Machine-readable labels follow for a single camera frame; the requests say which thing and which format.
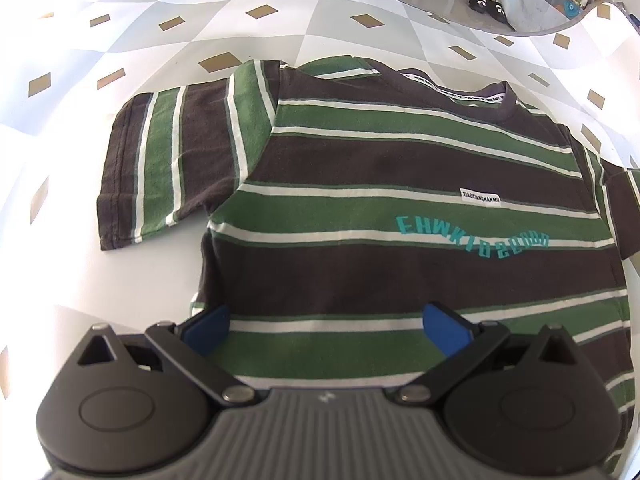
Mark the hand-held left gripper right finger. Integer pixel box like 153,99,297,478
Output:
395,302,583,407

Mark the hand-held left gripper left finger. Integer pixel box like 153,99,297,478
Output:
75,304,262,407

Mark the green brown striped T-shirt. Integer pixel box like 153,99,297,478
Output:
97,55,640,463

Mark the grey white checkered tablecloth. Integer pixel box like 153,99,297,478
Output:
0,0,640,480

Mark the white marble pattern stand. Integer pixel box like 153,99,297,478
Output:
496,0,585,35

